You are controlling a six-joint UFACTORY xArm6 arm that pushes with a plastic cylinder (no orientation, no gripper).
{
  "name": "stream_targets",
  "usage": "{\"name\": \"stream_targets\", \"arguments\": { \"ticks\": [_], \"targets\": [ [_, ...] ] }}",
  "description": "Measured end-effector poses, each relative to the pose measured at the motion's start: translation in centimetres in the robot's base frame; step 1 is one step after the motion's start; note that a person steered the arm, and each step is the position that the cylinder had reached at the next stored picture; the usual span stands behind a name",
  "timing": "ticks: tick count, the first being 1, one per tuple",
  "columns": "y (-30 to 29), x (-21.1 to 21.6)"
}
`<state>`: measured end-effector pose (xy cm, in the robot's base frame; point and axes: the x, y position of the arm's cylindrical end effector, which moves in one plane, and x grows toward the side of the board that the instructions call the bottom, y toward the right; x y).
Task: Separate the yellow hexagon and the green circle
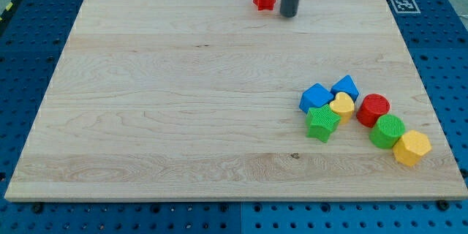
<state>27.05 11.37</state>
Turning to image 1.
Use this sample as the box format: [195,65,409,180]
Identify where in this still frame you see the yellow hexagon block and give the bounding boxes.
[392,130,432,167]

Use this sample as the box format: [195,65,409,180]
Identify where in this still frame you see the light wooden board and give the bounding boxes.
[5,0,467,202]

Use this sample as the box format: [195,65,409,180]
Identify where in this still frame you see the blue cube block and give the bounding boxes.
[299,83,334,113]

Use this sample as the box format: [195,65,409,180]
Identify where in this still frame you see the green star block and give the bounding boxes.
[305,104,341,143]

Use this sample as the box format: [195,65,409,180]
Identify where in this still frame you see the yellow heart block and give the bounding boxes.
[329,91,355,124]

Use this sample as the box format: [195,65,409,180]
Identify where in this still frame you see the blue pentagon block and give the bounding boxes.
[331,75,360,102]

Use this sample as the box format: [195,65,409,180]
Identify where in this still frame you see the red cylinder block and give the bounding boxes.
[356,94,390,128]

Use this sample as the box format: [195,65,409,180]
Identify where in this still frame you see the green cylinder block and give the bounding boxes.
[369,114,406,149]

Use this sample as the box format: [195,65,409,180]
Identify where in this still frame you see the white fiducial marker tag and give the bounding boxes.
[390,0,420,14]

